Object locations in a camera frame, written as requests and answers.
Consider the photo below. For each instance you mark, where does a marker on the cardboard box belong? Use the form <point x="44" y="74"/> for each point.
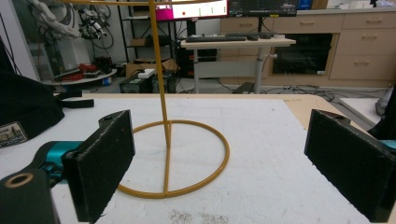
<point x="137" y="67"/>

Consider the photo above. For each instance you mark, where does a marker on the monitor with pink white screen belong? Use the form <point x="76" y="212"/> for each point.
<point x="199" y="9"/>

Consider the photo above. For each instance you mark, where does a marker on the white flat board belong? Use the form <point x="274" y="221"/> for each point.
<point x="361" y="109"/>

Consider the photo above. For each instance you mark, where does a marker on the black metal shelf rack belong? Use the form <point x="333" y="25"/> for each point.
<point x="130" y="31"/>

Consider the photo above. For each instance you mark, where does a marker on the black equipment box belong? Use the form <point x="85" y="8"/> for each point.
<point x="137" y="84"/>

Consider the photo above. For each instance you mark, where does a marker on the black cap with patch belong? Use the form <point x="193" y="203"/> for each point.
<point x="25" y="105"/>

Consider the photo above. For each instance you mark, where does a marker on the light wooden cabinet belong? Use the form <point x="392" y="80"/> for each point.
<point x="361" y="40"/>

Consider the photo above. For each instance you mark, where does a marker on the white standing desk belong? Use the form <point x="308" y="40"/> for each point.
<point x="236" y="43"/>

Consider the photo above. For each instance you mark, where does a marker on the black computer mouse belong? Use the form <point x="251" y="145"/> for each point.
<point x="252" y="37"/>

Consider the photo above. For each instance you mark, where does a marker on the round white table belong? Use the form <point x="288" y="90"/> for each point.
<point x="93" y="79"/>

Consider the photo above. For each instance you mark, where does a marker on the red tool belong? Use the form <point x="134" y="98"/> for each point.
<point x="85" y="67"/>

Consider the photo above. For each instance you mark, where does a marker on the white table mat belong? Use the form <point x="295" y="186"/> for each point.
<point x="255" y="174"/>

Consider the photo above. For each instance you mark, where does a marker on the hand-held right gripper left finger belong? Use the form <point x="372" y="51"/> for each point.
<point x="99" y="168"/>

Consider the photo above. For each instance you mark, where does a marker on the monitor with dark screen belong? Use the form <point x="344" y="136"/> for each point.
<point x="264" y="6"/>

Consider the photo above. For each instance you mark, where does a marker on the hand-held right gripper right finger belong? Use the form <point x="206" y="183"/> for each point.
<point x="348" y="161"/>

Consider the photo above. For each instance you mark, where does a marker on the dark cloth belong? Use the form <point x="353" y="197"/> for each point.
<point x="387" y="124"/>

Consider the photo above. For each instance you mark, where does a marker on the black keyboard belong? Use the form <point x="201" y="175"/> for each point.
<point x="214" y="39"/>

